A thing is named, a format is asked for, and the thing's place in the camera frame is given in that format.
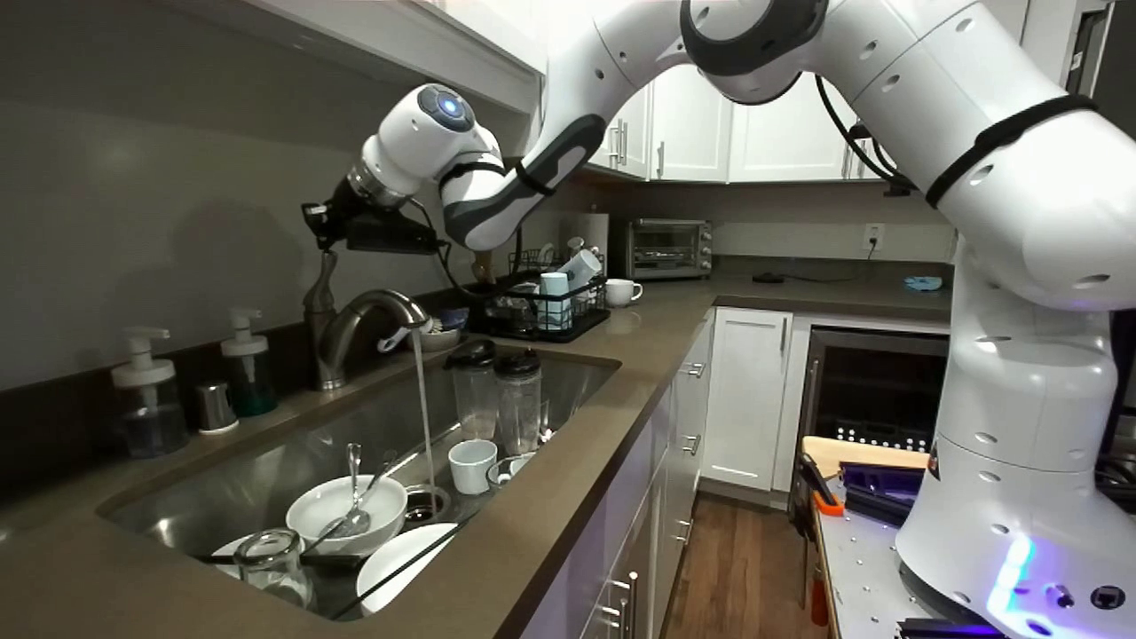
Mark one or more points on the grey lower cabinet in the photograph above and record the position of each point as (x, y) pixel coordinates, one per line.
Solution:
(642, 500)

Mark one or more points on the white upper cabinets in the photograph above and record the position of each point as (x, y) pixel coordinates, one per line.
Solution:
(770, 142)

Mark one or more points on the clear soap dispenser white pump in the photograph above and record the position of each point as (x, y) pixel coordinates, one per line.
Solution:
(146, 404)

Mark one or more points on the white perforated robot table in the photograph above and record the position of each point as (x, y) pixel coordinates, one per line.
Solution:
(864, 581)

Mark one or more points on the light blue cup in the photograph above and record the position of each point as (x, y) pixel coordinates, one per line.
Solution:
(554, 304)

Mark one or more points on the beige sponge holder bowl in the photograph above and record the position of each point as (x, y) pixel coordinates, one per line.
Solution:
(441, 336)

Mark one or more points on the small silver cup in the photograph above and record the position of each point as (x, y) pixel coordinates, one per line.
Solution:
(215, 408)

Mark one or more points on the white plate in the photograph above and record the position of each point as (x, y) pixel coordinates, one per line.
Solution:
(411, 563)

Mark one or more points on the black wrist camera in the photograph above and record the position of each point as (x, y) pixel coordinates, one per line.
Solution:
(397, 234)

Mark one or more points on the green soap dispenser white pump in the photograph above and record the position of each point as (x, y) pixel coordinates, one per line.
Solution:
(250, 379)

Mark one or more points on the white wall outlet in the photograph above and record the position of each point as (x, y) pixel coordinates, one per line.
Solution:
(874, 234)

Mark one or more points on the white bowl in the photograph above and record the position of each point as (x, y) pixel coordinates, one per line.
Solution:
(340, 501)

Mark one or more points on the stainless steel sink basin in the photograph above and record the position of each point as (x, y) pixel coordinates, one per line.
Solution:
(261, 475)

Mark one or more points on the white lower cabinet door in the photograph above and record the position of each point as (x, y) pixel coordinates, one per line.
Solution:
(749, 394)

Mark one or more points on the small round cup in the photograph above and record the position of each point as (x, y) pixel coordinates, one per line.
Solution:
(272, 556)

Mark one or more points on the small blue dish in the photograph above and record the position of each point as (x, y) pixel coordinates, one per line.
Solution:
(924, 284)

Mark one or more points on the light wooden plank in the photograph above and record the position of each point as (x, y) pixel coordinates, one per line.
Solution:
(864, 453)

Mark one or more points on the clear jar black lid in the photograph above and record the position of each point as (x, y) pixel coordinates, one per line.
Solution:
(472, 384)
(521, 404)

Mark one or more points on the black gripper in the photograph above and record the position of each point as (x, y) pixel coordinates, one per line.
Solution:
(356, 203)

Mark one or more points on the white upper cabinet over sink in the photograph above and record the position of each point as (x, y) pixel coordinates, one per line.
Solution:
(392, 38)

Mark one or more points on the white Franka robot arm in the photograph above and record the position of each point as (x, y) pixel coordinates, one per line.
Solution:
(1017, 414)

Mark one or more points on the orange black clamp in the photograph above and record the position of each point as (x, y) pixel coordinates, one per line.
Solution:
(824, 500)

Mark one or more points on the metal spoon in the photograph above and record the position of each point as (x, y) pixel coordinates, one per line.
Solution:
(356, 483)

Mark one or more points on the dark long utensil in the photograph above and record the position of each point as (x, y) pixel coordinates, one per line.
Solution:
(356, 517)

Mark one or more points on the white tilted cup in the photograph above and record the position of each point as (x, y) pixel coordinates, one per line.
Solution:
(583, 266)

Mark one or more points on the brushed steel faucet spout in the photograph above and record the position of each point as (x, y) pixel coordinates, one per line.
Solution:
(356, 307)

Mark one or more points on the silver toaster oven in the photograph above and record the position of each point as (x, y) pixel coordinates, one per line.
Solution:
(668, 250)

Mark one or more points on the white mug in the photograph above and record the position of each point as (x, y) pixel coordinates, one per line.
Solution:
(473, 465)
(623, 291)

